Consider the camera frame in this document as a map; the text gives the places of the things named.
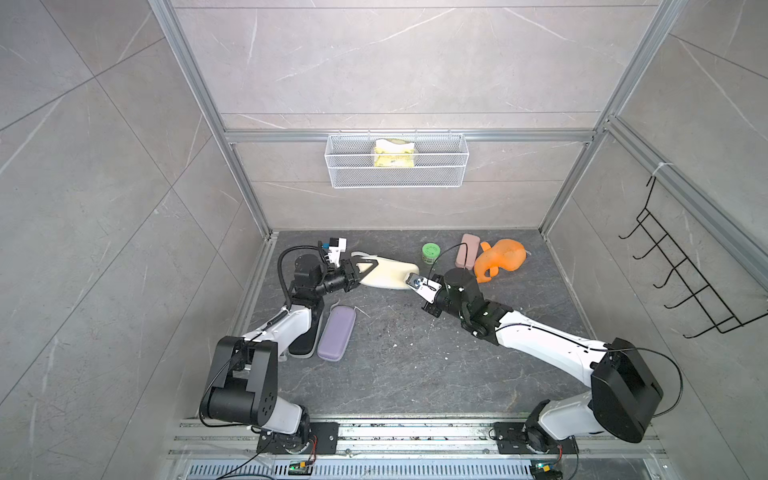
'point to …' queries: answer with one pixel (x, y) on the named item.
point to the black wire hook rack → (703, 295)
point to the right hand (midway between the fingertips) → (420, 281)
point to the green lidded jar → (430, 252)
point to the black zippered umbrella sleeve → (304, 347)
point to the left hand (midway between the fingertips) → (379, 263)
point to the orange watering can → (507, 254)
